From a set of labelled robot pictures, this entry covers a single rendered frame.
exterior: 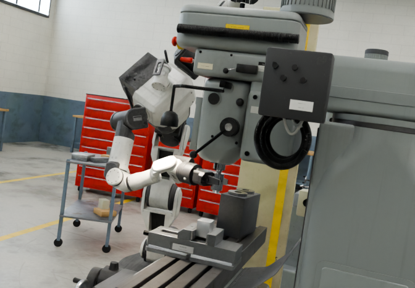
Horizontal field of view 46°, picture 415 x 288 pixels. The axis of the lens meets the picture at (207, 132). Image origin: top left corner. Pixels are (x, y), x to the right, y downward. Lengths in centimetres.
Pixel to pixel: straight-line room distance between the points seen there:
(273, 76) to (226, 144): 42
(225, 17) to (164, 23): 1023
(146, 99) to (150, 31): 992
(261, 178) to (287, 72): 222
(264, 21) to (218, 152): 51
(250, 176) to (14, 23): 951
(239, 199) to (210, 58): 71
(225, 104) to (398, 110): 60
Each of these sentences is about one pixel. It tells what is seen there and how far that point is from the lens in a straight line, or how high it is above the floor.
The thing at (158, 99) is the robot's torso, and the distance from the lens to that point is 226.
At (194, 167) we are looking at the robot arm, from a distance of 200.
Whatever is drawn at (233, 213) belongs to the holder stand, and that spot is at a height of 106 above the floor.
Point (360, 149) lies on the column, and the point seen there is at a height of 145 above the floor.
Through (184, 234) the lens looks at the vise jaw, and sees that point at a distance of 188.
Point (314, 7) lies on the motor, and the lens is 183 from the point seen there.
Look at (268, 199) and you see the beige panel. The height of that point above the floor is 91.
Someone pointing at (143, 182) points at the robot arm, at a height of 116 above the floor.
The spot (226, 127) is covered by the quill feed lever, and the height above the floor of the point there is 145.
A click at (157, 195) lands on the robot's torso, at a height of 102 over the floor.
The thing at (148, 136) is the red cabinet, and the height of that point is 97.
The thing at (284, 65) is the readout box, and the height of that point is 167.
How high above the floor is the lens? 152
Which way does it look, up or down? 3 degrees down
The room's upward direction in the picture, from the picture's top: 8 degrees clockwise
